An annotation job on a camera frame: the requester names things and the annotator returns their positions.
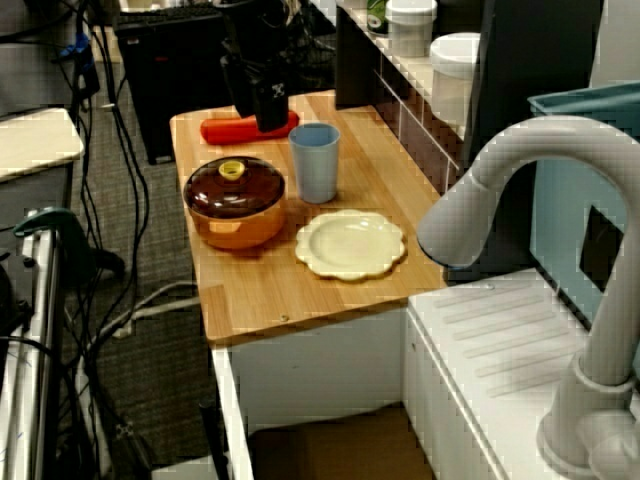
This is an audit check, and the grey toy faucet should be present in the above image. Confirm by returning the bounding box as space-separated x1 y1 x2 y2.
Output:
415 115 640 476

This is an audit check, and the orange toy pot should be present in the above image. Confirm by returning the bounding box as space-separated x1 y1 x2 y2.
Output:
187 194 287 251

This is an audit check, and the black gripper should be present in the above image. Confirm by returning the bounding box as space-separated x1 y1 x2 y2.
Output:
220 28 292 134

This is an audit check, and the red toy sausage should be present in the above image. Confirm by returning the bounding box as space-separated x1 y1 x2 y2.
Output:
199 110 301 146

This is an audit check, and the white toy kitchen cabinet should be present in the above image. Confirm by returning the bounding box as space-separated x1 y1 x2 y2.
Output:
209 267 640 480

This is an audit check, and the light blue plastic cup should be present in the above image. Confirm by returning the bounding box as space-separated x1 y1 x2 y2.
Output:
288 122 342 205

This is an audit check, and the brown glass lid yellow knob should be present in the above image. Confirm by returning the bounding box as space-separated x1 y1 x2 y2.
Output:
182 155 287 219

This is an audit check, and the small white lidded jar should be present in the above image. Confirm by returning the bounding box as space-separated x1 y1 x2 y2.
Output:
384 0 438 59

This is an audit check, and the dark grey shelf post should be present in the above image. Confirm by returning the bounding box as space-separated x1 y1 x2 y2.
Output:
334 4 384 109
464 0 604 166

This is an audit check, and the cream scalloped plate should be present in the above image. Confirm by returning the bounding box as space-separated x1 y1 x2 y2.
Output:
294 209 407 282

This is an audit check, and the green can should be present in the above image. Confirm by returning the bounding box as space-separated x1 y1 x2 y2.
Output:
366 0 391 36

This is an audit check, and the large white lidded jar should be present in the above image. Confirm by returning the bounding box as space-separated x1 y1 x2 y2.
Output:
428 32 481 126

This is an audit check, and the white side table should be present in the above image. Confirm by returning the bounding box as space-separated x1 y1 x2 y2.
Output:
0 107 85 184

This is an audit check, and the teal plastic bin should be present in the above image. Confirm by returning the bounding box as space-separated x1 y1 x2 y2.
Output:
527 82 640 331

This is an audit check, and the aluminium profile frame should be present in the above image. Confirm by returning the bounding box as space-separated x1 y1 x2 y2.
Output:
0 219 66 480

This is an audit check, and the grey floor cable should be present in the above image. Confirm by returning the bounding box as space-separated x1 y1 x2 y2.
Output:
89 282 201 351

